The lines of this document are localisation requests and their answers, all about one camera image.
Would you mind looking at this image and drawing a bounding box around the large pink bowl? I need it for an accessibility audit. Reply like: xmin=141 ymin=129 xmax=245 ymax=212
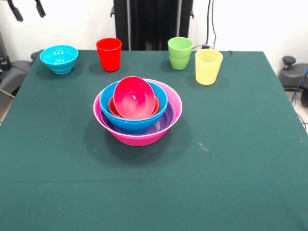
xmin=93 ymin=78 xmax=183 ymax=147

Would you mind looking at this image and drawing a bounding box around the small blue bowl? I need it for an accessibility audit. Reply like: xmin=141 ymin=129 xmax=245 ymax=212
xmin=48 ymin=63 xmax=76 ymax=75
xmin=39 ymin=45 xmax=79 ymax=69

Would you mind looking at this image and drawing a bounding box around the purple shallow bowl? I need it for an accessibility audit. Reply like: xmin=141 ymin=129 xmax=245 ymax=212
xmin=101 ymin=102 xmax=176 ymax=137

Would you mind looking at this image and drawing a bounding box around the green cup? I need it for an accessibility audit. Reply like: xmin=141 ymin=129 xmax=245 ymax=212
xmin=167 ymin=37 xmax=194 ymax=71

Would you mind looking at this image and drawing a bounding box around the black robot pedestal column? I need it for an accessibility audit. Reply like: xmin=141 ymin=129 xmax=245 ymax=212
xmin=110 ymin=0 xmax=194 ymax=51

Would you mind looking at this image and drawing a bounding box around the red cup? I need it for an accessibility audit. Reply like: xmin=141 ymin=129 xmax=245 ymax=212
xmin=96 ymin=38 xmax=123 ymax=72

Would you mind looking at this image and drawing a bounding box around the yellow cup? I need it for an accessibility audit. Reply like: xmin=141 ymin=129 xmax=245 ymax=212
xmin=195 ymin=49 xmax=224 ymax=86

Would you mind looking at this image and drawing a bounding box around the black wall cable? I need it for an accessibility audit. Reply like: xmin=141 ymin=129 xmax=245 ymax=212
xmin=201 ymin=0 xmax=218 ymax=51

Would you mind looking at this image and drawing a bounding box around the small orange bowl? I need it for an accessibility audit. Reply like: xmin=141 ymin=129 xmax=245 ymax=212
xmin=108 ymin=95 xmax=160 ymax=118

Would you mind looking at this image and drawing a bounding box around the small crimson bowl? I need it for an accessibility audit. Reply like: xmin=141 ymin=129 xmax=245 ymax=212
xmin=113 ymin=76 xmax=156 ymax=120

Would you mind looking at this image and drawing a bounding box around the medium blue bowl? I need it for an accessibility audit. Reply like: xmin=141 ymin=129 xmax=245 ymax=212
xmin=103 ymin=113 xmax=167 ymax=135
xmin=99 ymin=80 xmax=168 ymax=125

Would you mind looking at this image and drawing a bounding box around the dark green tablecloth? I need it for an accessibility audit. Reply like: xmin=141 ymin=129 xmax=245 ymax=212
xmin=0 ymin=49 xmax=308 ymax=231

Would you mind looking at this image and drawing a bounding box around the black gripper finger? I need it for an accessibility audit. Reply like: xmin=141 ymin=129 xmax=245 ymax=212
xmin=6 ymin=0 xmax=24 ymax=23
xmin=35 ymin=0 xmax=47 ymax=18

